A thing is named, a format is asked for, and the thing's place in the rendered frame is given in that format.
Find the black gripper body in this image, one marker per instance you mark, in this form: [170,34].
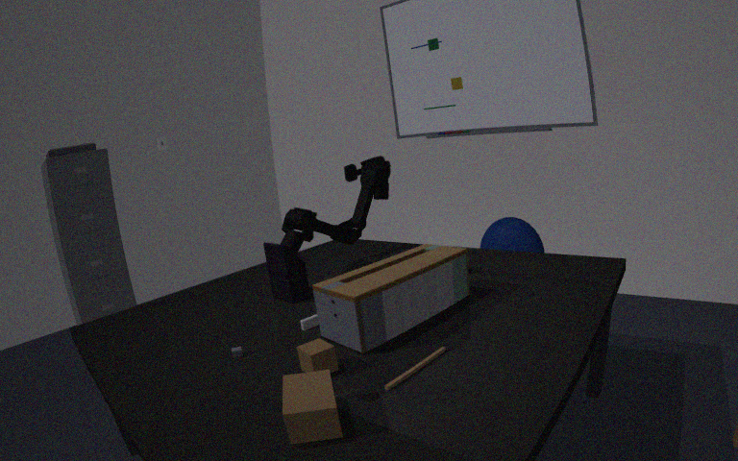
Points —
[351,172]

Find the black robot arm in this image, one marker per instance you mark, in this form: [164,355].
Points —
[374,181]

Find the tan thin bar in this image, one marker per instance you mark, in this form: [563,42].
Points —
[413,370]

